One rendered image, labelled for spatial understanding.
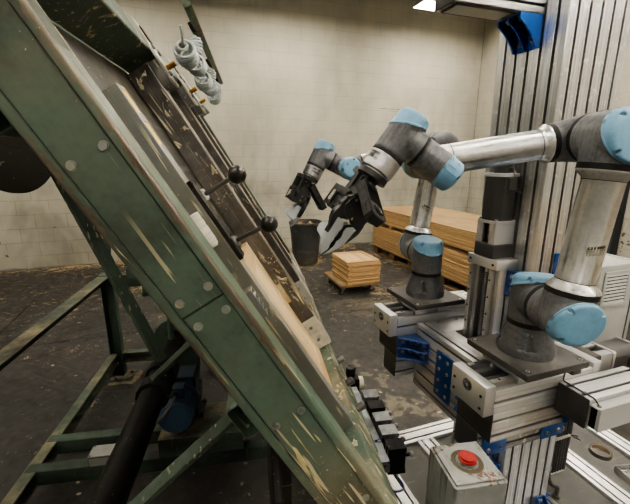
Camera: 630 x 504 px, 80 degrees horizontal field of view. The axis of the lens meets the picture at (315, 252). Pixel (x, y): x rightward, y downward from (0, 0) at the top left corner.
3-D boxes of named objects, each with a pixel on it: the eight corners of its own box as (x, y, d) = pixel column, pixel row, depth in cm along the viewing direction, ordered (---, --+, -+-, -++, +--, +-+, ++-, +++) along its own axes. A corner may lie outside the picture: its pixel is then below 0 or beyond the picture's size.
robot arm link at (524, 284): (538, 309, 113) (545, 265, 110) (567, 328, 100) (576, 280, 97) (498, 309, 113) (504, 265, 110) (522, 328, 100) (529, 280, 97)
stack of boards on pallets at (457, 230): (541, 291, 460) (551, 228, 441) (471, 301, 427) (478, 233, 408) (423, 247, 685) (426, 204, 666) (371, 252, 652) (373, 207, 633)
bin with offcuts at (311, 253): (326, 264, 575) (327, 222, 559) (294, 268, 559) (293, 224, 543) (315, 256, 622) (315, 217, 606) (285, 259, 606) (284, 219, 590)
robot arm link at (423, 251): (417, 275, 146) (419, 240, 143) (405, 265, 159) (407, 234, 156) (446, 274, 147) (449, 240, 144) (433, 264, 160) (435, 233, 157)
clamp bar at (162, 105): (316, 354, 137) (371, 319, 137) (98, 35, 103) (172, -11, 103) (312, 341, 147) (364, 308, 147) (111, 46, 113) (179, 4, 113)
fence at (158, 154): (340, 432, 99) (353, 424, 99) (97, 93, 72) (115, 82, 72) (336, 419, 103) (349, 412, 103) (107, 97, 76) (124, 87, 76)
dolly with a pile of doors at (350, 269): (380, 292, 458) (382, 259, 448) (340, 297, 441) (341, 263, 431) (358, 277, 514) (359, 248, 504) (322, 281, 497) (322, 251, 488)
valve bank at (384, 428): (420, 514, 110) (426, 444, 104) (373, 521, 108) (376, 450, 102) (369, 406, 158) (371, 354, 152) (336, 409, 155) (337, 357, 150)
